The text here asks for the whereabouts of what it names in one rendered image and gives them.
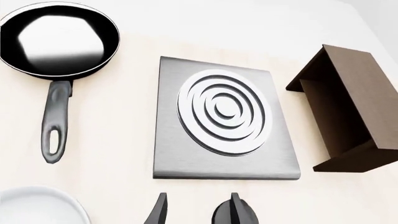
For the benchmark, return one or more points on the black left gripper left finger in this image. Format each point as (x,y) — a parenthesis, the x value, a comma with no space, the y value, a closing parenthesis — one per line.
(158,213)

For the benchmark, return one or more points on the grey stove plate with rings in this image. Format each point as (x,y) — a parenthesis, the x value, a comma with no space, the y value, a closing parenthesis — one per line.
(224,161)

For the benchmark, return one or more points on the brown wooden desk caddy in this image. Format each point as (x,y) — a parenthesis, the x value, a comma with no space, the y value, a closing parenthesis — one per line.
(345,98)

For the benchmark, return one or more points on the white plate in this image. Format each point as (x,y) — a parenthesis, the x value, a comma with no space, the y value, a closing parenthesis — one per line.
(34,207)

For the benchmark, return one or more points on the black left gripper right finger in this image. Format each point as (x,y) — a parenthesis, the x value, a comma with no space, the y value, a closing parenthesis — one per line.
(240,205)

